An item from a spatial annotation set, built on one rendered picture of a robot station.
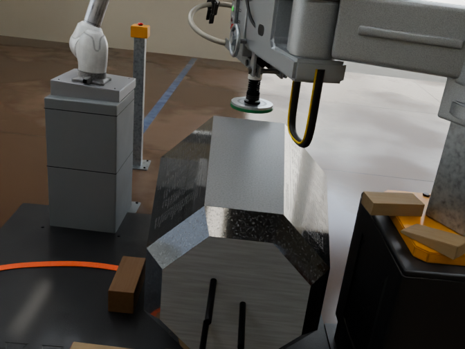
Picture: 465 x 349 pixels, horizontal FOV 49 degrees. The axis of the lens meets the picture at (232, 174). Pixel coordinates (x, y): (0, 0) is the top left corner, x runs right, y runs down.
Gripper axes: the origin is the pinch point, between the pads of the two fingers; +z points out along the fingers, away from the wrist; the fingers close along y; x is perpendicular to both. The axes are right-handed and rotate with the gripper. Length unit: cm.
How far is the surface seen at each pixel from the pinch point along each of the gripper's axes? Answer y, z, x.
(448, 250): 216, -47, -20
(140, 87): -28, 73, -33
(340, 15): 143, -87, -30
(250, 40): 94, -46, -30
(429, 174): 80, 124, 201
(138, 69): -34, 61, -33
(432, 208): 195, -39, -3
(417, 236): 206, -43, -22
